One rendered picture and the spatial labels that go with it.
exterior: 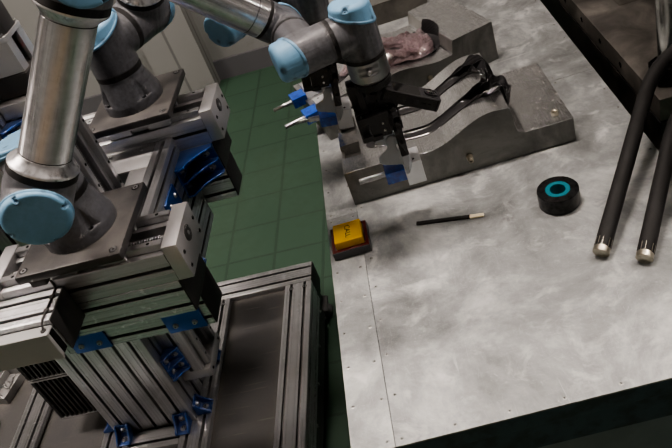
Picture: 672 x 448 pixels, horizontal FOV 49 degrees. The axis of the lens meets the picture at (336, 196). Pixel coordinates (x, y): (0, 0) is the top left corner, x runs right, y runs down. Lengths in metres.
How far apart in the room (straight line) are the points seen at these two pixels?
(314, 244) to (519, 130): 1.41
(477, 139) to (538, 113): 0.16
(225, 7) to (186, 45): 2.82
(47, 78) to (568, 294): 0.92
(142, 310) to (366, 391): 0.53
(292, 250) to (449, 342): 1.64
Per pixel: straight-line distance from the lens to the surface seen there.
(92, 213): 1.47
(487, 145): 1.61
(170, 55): 4.20
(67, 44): 1.19
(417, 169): 1.45
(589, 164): 1.60
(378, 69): 1.32
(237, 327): 2.38
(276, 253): 2.90
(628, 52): 1.98
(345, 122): 1.71
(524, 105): 1.70
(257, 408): 2.14
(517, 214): 1.51
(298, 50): 1.26
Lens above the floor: 1.79
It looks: 36 degrees down
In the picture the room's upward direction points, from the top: 21 degrees counter-clockwise
